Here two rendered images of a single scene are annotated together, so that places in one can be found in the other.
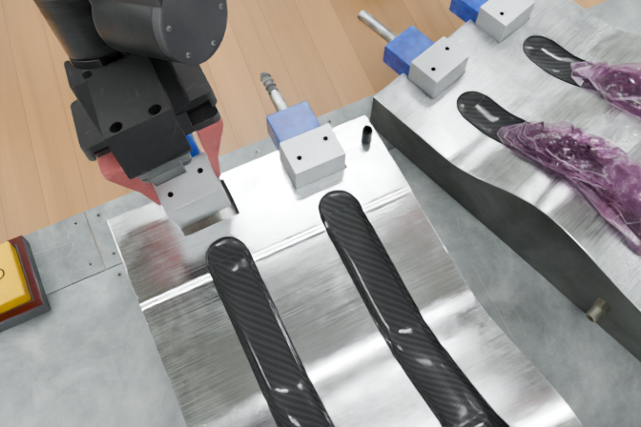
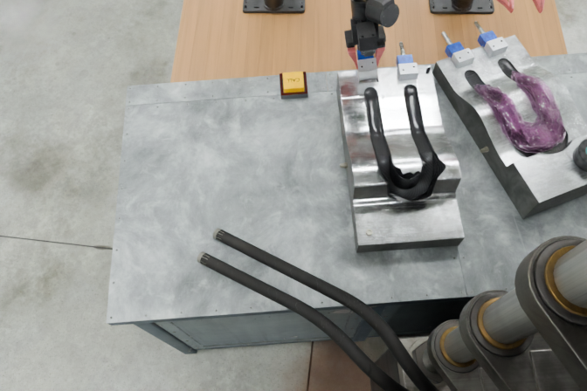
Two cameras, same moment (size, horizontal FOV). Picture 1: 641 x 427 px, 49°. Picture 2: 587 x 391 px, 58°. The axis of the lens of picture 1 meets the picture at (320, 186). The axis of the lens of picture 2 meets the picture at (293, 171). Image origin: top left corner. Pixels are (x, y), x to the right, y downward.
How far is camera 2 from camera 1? 87 cm
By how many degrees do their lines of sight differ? 12
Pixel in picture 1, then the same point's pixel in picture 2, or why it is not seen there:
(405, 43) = (454, 46)
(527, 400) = (445, 152)
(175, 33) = (384, 17)
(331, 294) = (398, 113)
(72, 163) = (326, 55)
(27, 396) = (295, 119)
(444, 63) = (465, 57)
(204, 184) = (372, 66)
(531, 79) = (495, 72)
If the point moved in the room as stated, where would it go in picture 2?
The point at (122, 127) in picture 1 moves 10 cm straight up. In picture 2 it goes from (363, 37) to (368, 7)
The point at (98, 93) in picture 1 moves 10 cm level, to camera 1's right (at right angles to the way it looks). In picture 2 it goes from (358, 28) to (397, 40)
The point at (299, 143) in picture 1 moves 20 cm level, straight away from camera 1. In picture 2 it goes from (404, 65) to (422, 12)
